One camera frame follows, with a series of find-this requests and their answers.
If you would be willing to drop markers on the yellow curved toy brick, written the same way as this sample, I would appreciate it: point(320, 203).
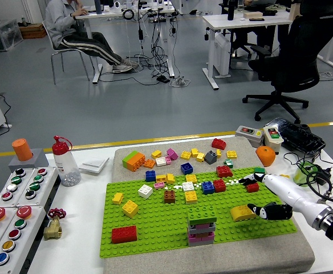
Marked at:
point(239, 213)

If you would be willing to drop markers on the seated person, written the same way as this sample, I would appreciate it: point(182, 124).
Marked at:
point(59, 23)
point(266, 35)

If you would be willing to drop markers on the clear squeeze bottle red cap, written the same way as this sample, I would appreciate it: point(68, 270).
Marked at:
point(65, 165)

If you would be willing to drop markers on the wooden box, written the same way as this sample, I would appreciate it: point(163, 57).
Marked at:
point(252, 15)

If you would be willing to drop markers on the yellow square toy brick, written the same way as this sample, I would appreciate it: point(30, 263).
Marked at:
point(190, 197)
point(130, 209)

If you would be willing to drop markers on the small orange toy brick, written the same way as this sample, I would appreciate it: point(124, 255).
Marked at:
point(149, 163)

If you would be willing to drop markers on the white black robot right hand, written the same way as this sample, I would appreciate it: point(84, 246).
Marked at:
point(286, 191)

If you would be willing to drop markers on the orange cylinder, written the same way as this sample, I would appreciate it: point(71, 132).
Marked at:
point(22, 149)

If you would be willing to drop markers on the grey four-button control box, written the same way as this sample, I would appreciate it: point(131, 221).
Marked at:
point(12, 187)
point(36, 182)

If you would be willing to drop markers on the small yellow toy brick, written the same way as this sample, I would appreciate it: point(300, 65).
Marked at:
point(117, 198)
point(218, 153)

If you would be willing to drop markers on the cream switch box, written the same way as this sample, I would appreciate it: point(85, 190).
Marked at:
point(272, 137)

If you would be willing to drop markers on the red sloped toy brick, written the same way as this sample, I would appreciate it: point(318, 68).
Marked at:
point(219, 144)

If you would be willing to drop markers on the large red toy brick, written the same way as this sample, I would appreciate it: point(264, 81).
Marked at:
point(123, 234)

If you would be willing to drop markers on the grey block holder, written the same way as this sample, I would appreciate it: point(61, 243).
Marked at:
point(38, 161)

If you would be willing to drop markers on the black power adapter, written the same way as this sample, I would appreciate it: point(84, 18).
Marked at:
point(323, 174)

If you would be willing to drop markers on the green translucent cup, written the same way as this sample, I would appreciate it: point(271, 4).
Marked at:
point(300, 175)

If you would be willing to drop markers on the black keyboard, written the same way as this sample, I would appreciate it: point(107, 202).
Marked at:
point(297, 137)

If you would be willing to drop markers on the grey metal chair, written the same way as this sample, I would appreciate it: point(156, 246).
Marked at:
point(61, 52)

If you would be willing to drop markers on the black bottle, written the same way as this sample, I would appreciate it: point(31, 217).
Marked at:
point(232, 10)

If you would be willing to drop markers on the white wall switch plate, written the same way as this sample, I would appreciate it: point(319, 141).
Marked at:
point(93, 165)

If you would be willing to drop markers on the grey sloped toy brick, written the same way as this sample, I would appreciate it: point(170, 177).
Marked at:
point(210, 157)

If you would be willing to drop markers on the white computer tower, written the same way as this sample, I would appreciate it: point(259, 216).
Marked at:
point(222, 54)

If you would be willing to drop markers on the large lime toy brick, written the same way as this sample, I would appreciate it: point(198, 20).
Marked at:
point(129, 157)

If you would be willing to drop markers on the black office chair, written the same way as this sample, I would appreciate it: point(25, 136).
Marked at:
point(297, 57)

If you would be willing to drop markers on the grey switch box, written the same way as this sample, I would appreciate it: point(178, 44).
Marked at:
point(249, 134)

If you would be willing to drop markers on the orange fruit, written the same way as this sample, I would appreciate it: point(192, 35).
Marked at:
point(265, 156)

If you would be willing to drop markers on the wooden crate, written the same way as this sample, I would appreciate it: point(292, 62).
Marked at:
point(32, 31)

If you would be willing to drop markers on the white square toy brick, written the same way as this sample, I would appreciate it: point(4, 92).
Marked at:
point(188, 186)
point(145, 191)
point(160, 161)

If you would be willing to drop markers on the clear plastic storage box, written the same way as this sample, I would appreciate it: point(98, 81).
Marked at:
point(1, 35)

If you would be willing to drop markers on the multicolour toy brick stack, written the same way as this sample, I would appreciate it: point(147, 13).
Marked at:
point(202, 228)

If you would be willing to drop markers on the green white toy brick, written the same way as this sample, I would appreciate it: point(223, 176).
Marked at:
point(228, 163)

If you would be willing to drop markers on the blue toy brick with hole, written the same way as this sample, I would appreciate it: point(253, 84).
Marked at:
point(187, 168)

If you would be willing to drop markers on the black phone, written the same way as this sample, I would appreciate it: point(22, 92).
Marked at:
point(256, 19)

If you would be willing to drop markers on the brass valve red handwheel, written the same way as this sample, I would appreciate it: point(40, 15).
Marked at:
point(52, 228)

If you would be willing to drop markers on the brown toy brick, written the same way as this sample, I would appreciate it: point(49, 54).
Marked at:
point(169, 197)

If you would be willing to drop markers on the dark blue bottle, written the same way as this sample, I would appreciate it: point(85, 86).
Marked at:
point(98, 6)

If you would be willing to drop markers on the grey-brown foam mat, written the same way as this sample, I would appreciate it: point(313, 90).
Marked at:
point(212, 261)

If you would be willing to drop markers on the small pink toy brick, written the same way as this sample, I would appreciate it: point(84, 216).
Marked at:
point(168, 160)
point(158, 185)

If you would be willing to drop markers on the black floor power strip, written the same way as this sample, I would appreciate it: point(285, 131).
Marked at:
point(163, 79)

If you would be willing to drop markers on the large orange toy brick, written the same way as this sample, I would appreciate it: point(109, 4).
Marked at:
point(137, 163)

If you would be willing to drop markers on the green toy baseplate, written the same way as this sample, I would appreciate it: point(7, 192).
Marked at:
point(115, 217)

